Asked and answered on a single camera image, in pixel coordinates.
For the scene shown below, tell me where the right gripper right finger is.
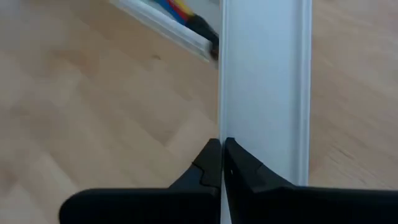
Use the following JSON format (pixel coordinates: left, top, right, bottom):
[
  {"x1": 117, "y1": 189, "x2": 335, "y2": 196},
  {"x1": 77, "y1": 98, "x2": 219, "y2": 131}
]
[{"x1": 224, "y1": 137, "x2": 398, "y2": 224}]

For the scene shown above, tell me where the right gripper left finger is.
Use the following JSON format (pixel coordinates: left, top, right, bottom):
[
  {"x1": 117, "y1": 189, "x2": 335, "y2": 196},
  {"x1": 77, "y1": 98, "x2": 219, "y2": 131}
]
[{"x1": 58, "y1": 139, "x2": 222, "y2": 224}]

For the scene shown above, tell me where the white duct cover strip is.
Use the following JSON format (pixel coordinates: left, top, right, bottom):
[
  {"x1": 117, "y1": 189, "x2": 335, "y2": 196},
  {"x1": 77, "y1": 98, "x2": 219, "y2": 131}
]
[{"x1": 217, "y1": 0, "x2": 313, "y2": 224}]

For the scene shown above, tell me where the white slotted cable duct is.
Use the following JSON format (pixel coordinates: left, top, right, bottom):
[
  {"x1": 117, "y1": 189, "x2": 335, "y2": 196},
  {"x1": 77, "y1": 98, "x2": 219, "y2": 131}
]
[{"x1": 108, "y1": 0, "x2": 221, "y2": 68}]

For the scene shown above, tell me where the thick red cable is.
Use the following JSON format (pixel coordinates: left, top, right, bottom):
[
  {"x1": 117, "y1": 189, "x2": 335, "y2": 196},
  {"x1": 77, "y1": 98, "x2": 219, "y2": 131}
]
[{"x1": 166, "y1": 0, "x2": 190, "y2": 22}]

